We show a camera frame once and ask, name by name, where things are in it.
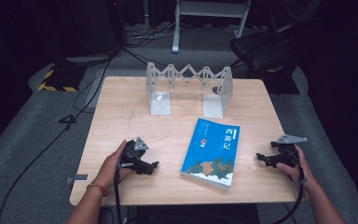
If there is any bundle of floor cables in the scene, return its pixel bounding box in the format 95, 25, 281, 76
122, 21, 183, 49

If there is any person's left hand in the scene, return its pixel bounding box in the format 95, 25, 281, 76
97, 139, 135, 191

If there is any grey metal table bracket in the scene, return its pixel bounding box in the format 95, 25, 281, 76
65, 174, 90, 186

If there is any person's right hand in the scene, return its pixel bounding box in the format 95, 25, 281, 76
276, 144, 318, 189

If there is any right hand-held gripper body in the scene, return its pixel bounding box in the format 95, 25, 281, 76
270, 133, 309, 168

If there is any white expandable bookend rack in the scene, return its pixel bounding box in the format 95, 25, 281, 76
145, 62, 235, 119

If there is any left hand-held gripper black cable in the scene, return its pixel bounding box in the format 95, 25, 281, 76
113, 163, 124, 224

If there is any right hand-held gripper black cable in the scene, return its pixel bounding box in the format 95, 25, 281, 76
272, 153, 308, 224

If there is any long black floor cable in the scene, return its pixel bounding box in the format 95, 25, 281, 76
0, 55, 115, 224

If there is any hand-held gripper black cable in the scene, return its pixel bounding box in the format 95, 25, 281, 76
272, 153, 308, 224
113, 163, 124, 224

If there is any white metal stand frame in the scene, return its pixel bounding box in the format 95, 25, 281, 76
171, 0, 254, 55

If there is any blue paperback book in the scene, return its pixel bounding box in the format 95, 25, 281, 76
180, 118, 241, 190

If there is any red and gold bracelet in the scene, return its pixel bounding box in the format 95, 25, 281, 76
86, 183, 109, 198

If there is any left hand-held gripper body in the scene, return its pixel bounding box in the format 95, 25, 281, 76
118, 136, 149, 174

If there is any black yellow striped base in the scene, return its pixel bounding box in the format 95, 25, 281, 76
37, 63, 87, 93

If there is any black folding chair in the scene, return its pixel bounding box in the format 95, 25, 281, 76
228, 21, 303, 96

